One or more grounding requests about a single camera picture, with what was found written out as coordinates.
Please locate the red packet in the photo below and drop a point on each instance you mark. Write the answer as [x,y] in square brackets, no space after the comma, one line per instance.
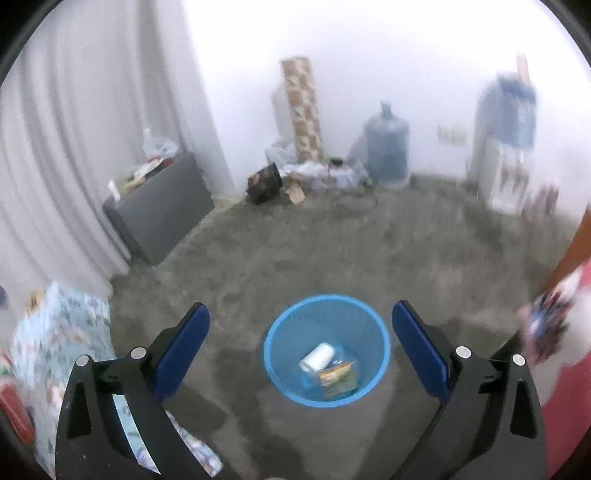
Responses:
[16,413]

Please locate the clutter of small items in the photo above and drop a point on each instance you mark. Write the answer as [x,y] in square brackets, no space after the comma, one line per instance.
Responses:
[138,175]

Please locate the green and yellow snack packet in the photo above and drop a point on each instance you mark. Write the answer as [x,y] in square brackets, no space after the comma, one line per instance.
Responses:
[339,377]

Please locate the black box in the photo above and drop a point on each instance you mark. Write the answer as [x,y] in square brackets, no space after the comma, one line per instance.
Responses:
[264,182]

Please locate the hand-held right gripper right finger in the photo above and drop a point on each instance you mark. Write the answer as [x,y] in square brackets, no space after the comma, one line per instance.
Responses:
[418,346]

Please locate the white curtain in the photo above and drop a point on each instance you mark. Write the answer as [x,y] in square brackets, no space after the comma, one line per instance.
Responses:
[69,138]

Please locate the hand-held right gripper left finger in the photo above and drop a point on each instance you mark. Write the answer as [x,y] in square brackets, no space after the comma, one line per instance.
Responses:
[184,344]

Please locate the small white bottle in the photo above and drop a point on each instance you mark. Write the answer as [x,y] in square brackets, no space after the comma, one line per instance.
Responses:
[316,357]

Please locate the clear plastic bag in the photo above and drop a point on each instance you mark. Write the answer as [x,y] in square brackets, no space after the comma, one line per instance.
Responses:
[159,145]

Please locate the colourful snack packet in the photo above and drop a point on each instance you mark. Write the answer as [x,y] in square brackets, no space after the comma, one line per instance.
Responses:
[545,323]

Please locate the brown paper scrap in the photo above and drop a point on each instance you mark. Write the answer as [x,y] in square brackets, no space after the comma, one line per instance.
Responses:
[295,193]

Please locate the blue plastic mesh basket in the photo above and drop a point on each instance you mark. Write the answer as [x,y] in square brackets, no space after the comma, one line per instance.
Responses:
[286,360]

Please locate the patterned cardboard box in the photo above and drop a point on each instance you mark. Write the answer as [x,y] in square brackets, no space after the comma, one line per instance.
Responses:
[302,110]

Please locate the wall outlet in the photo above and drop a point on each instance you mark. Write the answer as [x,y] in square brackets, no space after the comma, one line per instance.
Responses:
[451,134]

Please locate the grey cabinet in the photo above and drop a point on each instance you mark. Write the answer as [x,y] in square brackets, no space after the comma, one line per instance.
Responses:
[161,212]

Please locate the pile of plastic bags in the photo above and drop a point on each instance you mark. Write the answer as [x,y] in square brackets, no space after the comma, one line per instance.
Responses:
[318,173]

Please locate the white water dispenser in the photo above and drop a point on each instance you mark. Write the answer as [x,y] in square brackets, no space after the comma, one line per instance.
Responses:
[501,180]

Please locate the blue dispenser water bottle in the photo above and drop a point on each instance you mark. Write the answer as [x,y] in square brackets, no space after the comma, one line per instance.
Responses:
[508,110]

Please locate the blue water jug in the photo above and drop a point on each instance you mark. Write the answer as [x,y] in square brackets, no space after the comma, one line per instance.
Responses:
[387,143]

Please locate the red cloth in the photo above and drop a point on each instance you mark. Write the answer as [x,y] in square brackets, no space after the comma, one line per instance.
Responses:
[570,415]

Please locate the floral blue tablecloth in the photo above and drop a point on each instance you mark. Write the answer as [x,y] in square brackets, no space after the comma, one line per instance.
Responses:
[69,332]

